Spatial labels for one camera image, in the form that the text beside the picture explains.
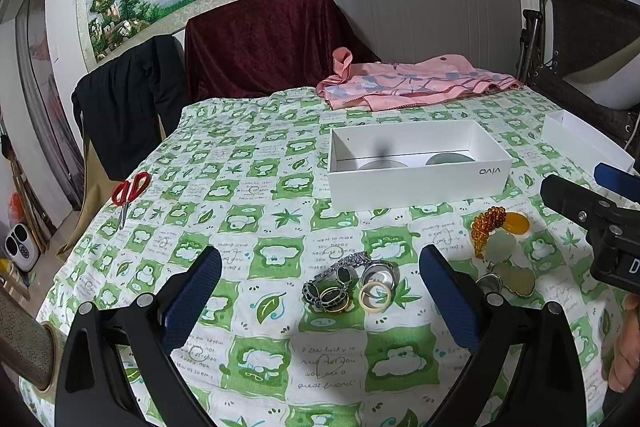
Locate amber bead bracelet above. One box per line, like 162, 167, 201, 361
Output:
471, 206, 506, 259

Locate green patterned tablecloth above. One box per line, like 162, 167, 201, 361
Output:
20, 84, 640, 427

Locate dark red velvet cloth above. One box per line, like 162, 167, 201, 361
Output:
184, 0, 381, 102

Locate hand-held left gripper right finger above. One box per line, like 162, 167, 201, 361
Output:
419, 244, 587, 427

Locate gold ring bangle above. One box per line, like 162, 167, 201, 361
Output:
319, 288, 352, 313

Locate white cardboard box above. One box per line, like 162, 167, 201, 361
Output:
327, 120, 513, 211

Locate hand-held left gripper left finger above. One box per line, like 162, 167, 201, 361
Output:
54, 246, 223, 427

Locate red handled scissors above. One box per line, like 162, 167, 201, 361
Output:
111, 172, 152, 230

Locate person's right hand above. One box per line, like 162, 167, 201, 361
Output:
607, 294, 640, 394

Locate white box lid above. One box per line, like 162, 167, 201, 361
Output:
541, 109, 637, 172

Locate black folding chair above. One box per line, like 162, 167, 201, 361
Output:
515, 0, 640, 148

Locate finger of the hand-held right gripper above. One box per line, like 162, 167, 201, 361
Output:
540, 174, 640, 233
595, 163, 640, 198

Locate white foot massager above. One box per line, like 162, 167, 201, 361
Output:
5, 223, 45, 273

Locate black jacket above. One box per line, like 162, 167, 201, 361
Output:
71, 34, 188, 182

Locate silver chain bracelet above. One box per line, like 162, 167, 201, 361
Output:
325, 252, 372, 282

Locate pale jade round pendant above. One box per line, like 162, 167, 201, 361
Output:
482, 233, 516, 264

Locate amber oval pendant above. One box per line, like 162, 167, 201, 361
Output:
502, 213, 531, 238

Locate pink floral cloth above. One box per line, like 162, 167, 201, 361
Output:
316, 48, 523, 112

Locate silver bangles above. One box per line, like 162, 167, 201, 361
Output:
361, 259, 401, 291

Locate cream bangle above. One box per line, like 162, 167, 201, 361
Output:
358, 283, 392, 312

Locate pale jade gourd pendant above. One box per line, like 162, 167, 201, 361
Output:
500, 262, 537, 299

